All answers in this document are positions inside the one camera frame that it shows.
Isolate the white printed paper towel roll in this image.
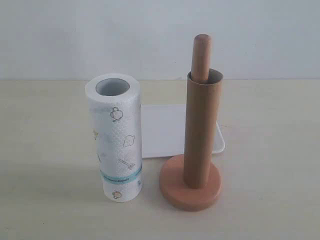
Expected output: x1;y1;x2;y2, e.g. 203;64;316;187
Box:
85;73;143;203

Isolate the white rectangular tray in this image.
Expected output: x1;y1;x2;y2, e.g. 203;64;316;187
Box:
139;103;226;160

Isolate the brown cardboard tube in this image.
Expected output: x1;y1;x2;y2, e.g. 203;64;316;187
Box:
183;69;223;189

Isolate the wooden paper towel holder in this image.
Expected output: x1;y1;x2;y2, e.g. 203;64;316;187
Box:
159;34;222;211

